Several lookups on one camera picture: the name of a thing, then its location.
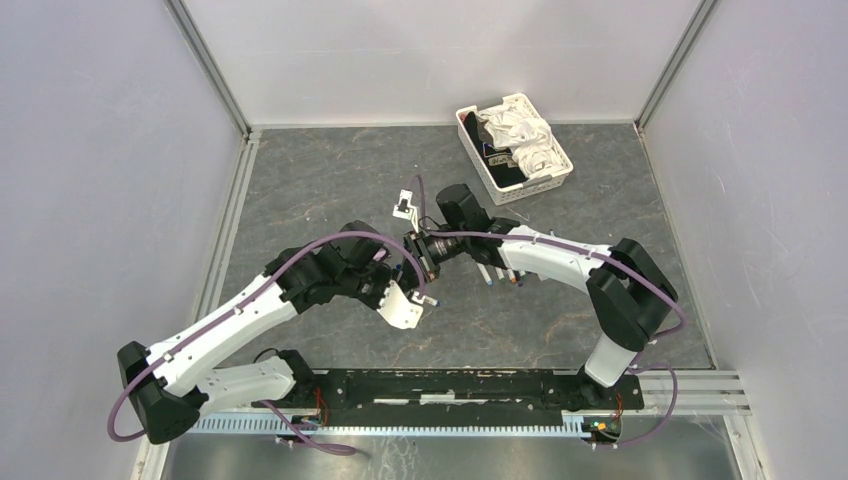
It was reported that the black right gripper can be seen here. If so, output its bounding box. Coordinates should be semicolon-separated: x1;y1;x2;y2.
399;226;469;296

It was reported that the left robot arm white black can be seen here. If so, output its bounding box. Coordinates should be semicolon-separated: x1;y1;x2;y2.
107;221;428;445

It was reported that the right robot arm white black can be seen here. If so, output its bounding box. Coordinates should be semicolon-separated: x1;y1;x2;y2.
392;184;685;408

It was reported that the black item in basket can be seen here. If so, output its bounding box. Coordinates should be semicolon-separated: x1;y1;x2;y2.
462;112;528;189

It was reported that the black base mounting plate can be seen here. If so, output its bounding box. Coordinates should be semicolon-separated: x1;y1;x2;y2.
273;368;645;428

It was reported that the white plastic basket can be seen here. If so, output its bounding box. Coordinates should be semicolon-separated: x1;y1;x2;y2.
455;93;574;205

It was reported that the crumpled white cloth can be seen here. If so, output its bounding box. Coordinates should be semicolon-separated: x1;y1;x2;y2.
476;96;565;180

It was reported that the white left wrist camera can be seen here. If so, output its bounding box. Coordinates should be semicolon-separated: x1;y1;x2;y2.
376;280;424;330

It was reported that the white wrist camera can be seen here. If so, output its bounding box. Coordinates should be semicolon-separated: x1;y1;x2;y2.
392;189;420;232
376;280;424;330

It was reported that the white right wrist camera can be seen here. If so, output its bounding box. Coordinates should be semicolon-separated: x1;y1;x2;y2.
392;189;420;232

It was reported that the aluminium frame rail left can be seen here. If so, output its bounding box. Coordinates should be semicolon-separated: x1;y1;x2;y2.
192;129;263;324

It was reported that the aluminium frame rail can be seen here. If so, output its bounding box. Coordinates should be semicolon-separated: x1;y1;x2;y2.
635;370;751;416
192;129;263;324

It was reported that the white slotted cable duct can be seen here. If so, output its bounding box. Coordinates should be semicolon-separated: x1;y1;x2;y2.
188;413;590;439

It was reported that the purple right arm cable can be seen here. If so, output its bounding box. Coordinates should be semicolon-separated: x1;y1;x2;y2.
406;173;688;450

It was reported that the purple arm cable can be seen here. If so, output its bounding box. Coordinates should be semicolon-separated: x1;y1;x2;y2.
406;173;688;450
107;230;429;458

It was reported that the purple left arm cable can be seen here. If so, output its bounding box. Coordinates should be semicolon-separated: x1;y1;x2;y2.
107;230;429;458

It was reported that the aluminium frame rail front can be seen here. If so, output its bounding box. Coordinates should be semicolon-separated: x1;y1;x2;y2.
635;370;751;416

